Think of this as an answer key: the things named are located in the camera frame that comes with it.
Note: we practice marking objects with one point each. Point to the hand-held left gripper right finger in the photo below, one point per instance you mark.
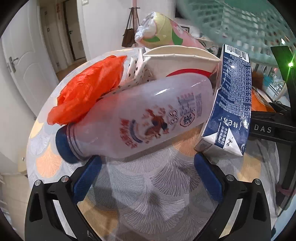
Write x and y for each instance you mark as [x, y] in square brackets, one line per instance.
[208, 178]

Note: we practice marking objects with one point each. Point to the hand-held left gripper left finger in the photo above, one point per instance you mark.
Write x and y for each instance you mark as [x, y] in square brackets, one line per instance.
[86, 178]

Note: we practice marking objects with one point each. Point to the blue and white carton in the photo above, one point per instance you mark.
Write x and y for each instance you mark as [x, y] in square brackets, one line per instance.
[231, 99]

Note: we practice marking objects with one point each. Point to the white milk bottle blue cap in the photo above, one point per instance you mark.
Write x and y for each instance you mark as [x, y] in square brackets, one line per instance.
[138, 111]

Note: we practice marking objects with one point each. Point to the light green plastic basket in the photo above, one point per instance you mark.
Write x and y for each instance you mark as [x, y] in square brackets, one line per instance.
[231, 23]

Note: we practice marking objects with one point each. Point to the orange paper cup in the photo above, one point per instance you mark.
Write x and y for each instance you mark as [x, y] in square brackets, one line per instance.
[259, 102]

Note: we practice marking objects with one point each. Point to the patterned tablecloth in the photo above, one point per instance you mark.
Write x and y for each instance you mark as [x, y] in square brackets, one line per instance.
[150, 208]

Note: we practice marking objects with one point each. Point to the orange plastic bag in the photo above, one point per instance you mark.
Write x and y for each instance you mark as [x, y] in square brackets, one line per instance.
[85, 92]

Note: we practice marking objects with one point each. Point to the white polka-dot paper box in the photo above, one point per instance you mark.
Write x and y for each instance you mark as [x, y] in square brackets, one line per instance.
[136, 74]

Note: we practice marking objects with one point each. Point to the white room door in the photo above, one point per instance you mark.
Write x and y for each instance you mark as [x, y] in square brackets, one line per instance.
[25, 76]

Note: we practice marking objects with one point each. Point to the red paper cup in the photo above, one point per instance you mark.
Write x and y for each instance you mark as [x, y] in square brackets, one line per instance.
[175, 60]

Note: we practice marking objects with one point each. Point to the pink and yellow snack tube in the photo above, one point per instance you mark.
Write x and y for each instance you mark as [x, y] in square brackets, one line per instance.
[166, 30]

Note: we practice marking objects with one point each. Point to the brown hanging bag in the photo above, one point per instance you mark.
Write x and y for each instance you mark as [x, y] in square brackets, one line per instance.
[128, 37]

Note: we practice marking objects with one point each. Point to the pink coat rack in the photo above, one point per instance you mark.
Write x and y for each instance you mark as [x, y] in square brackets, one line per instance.
[134, 16]

